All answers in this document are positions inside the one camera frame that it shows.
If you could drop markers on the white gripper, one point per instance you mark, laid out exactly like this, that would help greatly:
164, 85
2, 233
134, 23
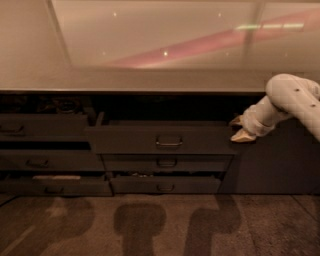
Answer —
252, 122

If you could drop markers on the dark drawer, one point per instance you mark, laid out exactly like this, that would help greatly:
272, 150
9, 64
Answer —
165, 185
49, 160
167, 163
43, 127
159, 137
80, 186

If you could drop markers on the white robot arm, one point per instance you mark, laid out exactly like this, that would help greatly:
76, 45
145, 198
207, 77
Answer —
287, 96

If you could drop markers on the dark round item in drawer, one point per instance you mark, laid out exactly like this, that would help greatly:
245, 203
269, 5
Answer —
66, 106

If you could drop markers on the white flat item in drawer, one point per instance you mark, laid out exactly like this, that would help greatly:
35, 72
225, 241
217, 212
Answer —
56, 177

